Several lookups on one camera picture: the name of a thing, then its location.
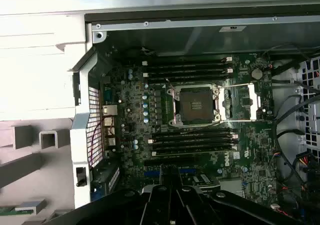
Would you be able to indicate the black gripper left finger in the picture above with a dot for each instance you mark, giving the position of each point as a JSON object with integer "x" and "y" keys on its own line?
{"x": 112, "y": 210}

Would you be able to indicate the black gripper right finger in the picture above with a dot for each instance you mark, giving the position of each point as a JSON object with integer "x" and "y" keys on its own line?
{"x": 225, "y": 210}

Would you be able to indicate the CPU socket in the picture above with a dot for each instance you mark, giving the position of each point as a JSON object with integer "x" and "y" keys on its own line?
{"x": 196, "y": 105}

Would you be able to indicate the silver chipset heatsink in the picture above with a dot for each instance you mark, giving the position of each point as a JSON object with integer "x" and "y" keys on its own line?
{"x": 231, "y": 186}

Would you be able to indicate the blue expansion slot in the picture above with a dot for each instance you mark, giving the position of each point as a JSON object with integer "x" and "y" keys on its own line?
{"x": 186, "y": 171}

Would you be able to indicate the black RAM slot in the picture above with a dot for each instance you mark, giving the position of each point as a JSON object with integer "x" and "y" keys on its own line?
{"x": 187, "y": 78}
{"x": 187, "y": 71}
{"x": 187, "y": 60}
{"x": 192, "y": 138}
{"x": 192, "y": 145}
{"x": 192, "y": 152}
{"x": 192, "y": 131}
{"x": 187, "y": 65}

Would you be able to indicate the green motherboard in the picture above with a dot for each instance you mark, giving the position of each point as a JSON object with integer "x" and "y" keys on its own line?
{"x": 260, "y": 145}

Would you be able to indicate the green RAM stick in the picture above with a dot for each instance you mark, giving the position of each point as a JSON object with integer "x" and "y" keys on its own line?
{"x": 12, "y": 211}

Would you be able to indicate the silver network port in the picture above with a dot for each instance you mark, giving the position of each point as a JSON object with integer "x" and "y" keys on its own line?
{"x": 110, "y": 109}

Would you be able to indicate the grey parts rack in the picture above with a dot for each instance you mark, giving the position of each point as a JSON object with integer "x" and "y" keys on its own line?
{"x": 22, "y": 135}

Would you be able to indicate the silver metal drive cage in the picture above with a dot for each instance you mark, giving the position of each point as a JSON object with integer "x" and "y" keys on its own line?
{"x": 314, "y": 115}

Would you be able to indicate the silver coin cell battery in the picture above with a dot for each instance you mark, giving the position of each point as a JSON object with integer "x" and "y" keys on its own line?
{"x": 256, "y": 73}

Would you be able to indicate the open grey PC case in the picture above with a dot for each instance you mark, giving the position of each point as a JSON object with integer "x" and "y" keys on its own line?
{"x": 150, "y": 40}

